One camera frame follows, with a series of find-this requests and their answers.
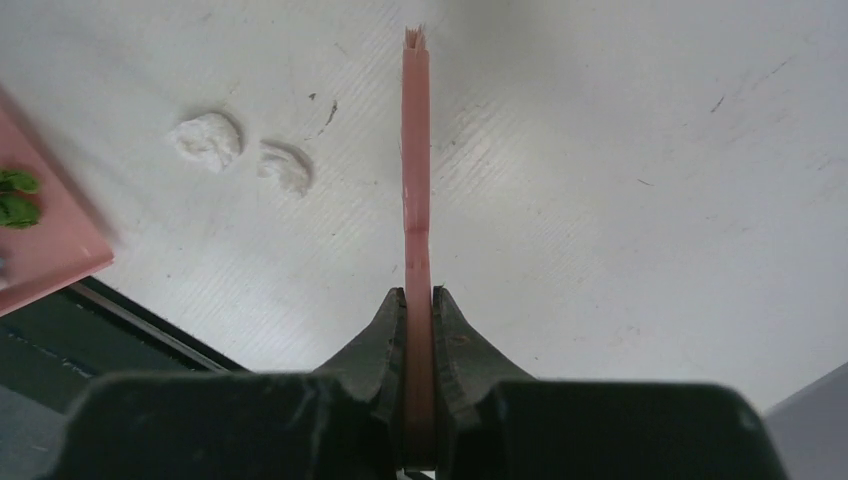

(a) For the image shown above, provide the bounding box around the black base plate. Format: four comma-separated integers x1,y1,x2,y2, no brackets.
1,277,243,413

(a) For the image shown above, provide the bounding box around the pink dustpan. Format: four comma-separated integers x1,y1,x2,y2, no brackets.
1,109,114,315

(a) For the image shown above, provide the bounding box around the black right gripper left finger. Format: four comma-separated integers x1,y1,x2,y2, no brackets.
314,287,406,479

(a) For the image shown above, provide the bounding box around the green paper scrap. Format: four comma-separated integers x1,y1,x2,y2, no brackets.
1,169,42,230

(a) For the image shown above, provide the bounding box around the pink hand brush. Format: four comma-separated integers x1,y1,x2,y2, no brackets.
400,25,436,470

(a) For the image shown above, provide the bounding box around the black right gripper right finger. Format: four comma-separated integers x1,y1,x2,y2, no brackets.
433,287,534,479

